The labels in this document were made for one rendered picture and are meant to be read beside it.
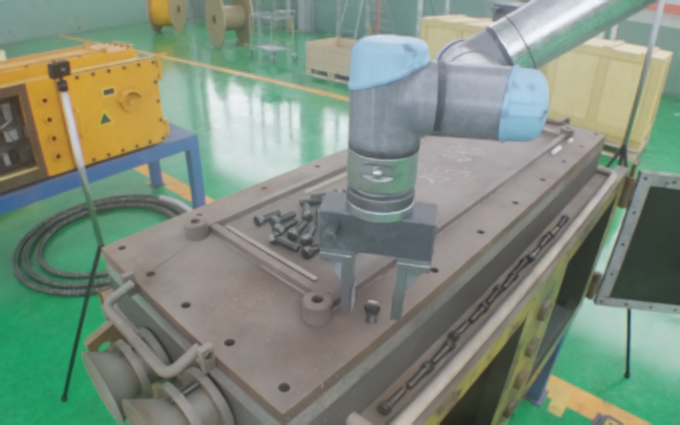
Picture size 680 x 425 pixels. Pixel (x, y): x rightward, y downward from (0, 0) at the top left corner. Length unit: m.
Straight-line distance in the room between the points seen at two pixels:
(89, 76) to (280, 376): 2.69
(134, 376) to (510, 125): 0.61
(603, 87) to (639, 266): 3.93
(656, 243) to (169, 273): 1.62
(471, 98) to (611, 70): 5.21
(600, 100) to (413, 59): 5.31
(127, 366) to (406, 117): 0.53
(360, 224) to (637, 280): 1.56
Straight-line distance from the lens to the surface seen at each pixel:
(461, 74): 0.46
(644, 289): 2.00
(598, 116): 5.75
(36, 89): 3.03
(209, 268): 0.73
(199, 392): 0.64
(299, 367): 0.56
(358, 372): 0.61
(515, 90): 0.46
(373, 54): 0.44
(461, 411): 1.44
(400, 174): 0.47
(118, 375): 0.74
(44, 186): 3.15
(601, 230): 1.70
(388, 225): 0.51
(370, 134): 0.46
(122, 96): 3.14
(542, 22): 0.59
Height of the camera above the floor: 1.78
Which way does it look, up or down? 29 degrees down
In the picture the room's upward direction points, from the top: 1 degrees clockwise
